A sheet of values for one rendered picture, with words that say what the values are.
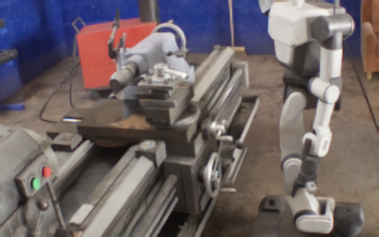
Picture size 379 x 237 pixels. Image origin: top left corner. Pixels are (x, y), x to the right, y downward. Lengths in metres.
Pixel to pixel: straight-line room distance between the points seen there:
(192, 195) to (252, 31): 4.06
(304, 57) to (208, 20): 4.13
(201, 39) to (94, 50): 1.80
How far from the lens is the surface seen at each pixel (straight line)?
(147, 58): 2.29
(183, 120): 1.98
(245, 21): 5.86
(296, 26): 1.86
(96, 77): 4.90
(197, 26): 6.04
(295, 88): 2.05
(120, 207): 1.69
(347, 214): 2.38
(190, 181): 2.00
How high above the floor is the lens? 1.79
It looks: 25 degrees down
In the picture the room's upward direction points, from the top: 6 degrees counter-clockwise
